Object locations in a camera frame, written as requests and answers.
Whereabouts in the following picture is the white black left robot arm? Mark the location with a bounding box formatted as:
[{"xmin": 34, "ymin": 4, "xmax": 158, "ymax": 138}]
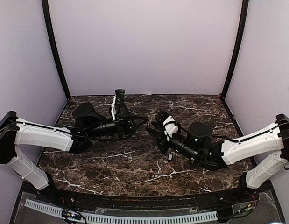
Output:
[{"xmin": 0, "ymin": 102, "xmax": 148, "ymax": 203}]

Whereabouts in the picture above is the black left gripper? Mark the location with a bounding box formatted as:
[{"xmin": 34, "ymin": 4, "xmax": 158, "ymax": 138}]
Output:
[{"xmin": 86, "ymin": 111, "xmax": 148, "ymax": 140}]

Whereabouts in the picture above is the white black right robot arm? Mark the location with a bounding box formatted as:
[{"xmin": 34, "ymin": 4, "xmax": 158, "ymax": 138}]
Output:
[{"xmin": 146, "ymin": 111, "xmax": 289, "ymax": 203}]

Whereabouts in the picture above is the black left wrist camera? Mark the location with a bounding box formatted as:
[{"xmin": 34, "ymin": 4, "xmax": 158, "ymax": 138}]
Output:
[{"xmin": 109, "ymin": 89, "xmax": 125, "ymax": 121}]

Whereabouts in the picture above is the black table front rail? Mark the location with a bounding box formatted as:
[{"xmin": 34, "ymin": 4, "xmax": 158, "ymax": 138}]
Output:
[{"xmin": 49, "ymin": 189, "xmax": 244, "ymax": 209}]

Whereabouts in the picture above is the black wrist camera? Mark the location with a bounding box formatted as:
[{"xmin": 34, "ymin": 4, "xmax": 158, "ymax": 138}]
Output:
[
  {"xmin": 155, "ymin": 111, "xmax": 179, "ymax": 141},
  {"xmin": 109, "ymin": 89, "xmax": 125, "ymax": 121}
]

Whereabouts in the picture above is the black right frame post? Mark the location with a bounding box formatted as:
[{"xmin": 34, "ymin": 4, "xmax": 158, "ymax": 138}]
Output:
[{"xmin": 220, "ymin": 0, "xmax": 249, "ymax": 101}]

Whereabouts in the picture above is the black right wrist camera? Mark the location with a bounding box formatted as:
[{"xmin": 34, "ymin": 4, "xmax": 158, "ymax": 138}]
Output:
[{"xmin": 155, "ymin": 111, "xmax": 179, "ymax": 141}]

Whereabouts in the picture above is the white slotted cable duct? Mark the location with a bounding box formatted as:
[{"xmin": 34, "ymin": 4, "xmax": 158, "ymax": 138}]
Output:
[{"xmin": 24, "ymin": 199, "xmax": 218, "ymax": 224}]

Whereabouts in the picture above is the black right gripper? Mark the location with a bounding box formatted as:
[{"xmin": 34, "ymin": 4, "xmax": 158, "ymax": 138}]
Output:
[{"xmin": 146, "ymin": 128, "xmax": 199, "ymax": 162}]

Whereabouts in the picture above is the black frame post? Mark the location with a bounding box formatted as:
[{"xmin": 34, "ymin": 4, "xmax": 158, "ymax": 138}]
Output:
[
  {"xmin": 220, "ymin": 0, "xmax": 249, "ymax": 101},
  {"xmin": 41, "ymin": 0, "xmax": 71, "ymax": 100}
]

